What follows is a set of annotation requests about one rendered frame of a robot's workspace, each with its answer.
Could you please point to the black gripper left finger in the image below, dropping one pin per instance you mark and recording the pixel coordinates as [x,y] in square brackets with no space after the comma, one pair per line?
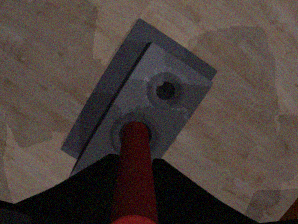
[85,198]

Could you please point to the red peg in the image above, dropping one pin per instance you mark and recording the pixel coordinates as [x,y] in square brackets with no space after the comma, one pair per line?
[133,197]

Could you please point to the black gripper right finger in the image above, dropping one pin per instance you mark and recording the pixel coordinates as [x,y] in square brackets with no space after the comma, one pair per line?
[181,201]

